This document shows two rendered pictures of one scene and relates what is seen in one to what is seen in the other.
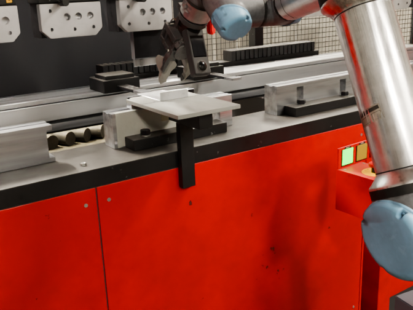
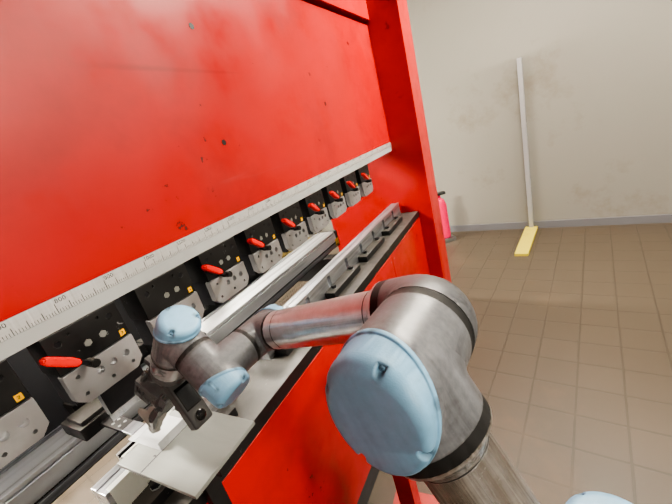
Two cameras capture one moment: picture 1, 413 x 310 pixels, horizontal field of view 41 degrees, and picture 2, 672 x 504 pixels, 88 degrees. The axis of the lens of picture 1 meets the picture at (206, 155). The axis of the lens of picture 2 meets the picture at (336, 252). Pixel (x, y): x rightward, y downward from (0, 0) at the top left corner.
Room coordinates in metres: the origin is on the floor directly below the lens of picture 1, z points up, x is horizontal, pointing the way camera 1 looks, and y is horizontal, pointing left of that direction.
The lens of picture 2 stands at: (0.62, -0.07, 1.56)
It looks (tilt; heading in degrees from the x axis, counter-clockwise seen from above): 19 degrees down; 335
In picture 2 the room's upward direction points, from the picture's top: 15 degrees counter-clockwise
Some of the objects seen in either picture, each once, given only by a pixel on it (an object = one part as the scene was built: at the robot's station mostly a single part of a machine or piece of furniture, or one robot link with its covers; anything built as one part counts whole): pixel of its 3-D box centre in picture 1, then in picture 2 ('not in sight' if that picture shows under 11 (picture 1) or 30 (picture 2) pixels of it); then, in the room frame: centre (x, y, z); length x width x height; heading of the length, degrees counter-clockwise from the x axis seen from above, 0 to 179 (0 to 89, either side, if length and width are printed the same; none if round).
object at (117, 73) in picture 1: (125, 83); (108, 418); (1.64, 0.23, 1.01); 0.26 x 0.12 x 0.05; 34
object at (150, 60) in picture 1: (149, 47); (124, 389); (1.51, 0.14, 1.13); 0.10 x 0.02 x 0.10; 124
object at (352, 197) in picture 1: (382, 178); not in sight; (1.45, -0.49, 0.75); 0.20 x 0.16 x 0.18; 127
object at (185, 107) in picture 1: (180, 103); (187, 443); (1.39, 0.06, 1.00); 0.26 x 0.18 x 0.01; 34
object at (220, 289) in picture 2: not in sight; (217, 270); (1.72, -0.17, 1.26); 0.15 x 0.09 x 0.17; 124
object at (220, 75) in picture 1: (212, 71); not in sight; (1.82, -0.03, 1.01); 0.26 x 0.12 x 0.05; 34
